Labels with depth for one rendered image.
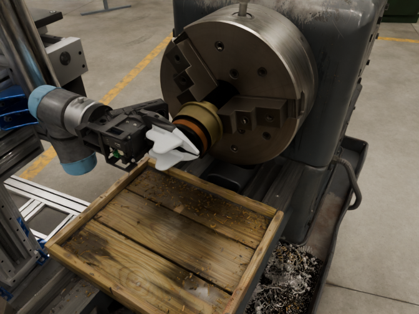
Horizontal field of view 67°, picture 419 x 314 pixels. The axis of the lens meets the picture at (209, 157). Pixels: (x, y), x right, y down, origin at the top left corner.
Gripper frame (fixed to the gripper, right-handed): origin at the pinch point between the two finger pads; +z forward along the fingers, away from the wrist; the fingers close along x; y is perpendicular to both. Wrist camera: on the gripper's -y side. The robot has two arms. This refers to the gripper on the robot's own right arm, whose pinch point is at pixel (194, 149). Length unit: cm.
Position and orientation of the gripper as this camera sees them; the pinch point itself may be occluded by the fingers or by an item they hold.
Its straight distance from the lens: 52.3
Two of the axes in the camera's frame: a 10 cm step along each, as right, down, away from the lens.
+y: -5.0, 5.6, -6.6
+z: 8.7, 3.2, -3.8
